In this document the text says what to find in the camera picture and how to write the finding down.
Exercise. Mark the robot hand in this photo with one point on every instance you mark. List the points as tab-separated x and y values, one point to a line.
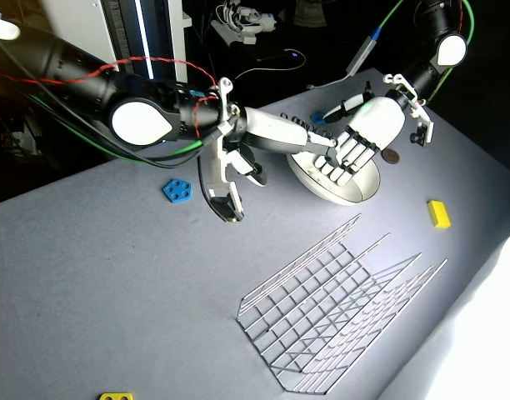
378	121
276	131

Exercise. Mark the plain cream white plate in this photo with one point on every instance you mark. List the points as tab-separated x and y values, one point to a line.
311	168

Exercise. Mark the white bowl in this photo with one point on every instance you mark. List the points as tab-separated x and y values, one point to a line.
365	187

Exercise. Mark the small blue two-hole block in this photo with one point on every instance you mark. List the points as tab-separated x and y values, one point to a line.
316	118

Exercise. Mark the black device with purple light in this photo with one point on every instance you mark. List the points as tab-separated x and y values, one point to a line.
294	55

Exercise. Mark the yellow rectangular block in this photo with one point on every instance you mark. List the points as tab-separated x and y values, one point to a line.
439	213

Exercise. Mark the spare white robot hand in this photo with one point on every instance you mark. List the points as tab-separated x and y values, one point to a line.
238	18

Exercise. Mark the blue pentagon block with holes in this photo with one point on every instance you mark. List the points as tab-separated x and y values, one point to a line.
167	192

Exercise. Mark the white backdrop sheet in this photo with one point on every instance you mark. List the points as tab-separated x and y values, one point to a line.
480	333

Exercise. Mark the yellow block with holes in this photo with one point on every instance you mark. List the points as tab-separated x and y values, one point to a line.
115	396

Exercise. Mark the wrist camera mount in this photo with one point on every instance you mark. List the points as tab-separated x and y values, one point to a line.
216	171
423	121

